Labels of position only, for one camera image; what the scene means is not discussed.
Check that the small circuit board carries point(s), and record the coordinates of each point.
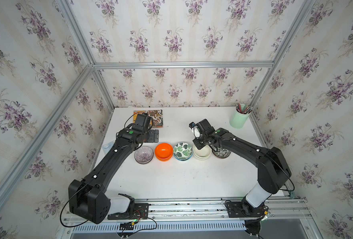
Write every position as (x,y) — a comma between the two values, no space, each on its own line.
(127,226)

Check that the green leaf bowl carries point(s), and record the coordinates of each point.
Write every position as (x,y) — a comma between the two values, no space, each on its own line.
(182,149)

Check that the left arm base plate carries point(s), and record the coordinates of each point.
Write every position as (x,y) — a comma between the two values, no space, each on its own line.
(131,210)

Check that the black white patterned bowl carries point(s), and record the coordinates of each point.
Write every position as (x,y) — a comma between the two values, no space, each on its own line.
(220,152)

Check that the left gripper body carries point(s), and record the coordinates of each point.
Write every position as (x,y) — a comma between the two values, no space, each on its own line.
(152,137)

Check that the green leaf bowl resting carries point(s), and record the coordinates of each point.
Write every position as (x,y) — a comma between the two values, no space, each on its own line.
(183,159)

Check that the pink striped bowl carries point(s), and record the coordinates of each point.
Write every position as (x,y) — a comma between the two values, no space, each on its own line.
(143,155)

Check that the aluminium mounting rail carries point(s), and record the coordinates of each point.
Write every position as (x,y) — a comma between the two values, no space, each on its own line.
(190,210)

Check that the yellow illustrated children's book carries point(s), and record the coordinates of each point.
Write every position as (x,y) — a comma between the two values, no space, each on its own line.
(157,116)

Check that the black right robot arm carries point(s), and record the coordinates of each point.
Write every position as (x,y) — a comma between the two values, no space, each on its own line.
(272,168)

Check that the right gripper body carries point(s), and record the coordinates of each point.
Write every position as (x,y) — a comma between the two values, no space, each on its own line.
(200,141)

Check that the mint green pen cup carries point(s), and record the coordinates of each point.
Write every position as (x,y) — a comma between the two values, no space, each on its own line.
(240,115)

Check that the white ceramic bowl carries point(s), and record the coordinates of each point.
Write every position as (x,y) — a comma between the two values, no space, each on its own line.
(202,154)

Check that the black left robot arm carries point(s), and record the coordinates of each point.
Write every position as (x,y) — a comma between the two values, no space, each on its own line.
(87,197)

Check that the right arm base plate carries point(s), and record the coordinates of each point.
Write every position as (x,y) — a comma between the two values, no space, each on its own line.
(241,210)

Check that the orange plastic bowl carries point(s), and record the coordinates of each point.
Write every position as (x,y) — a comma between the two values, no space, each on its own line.
(164,159)
(163,150)

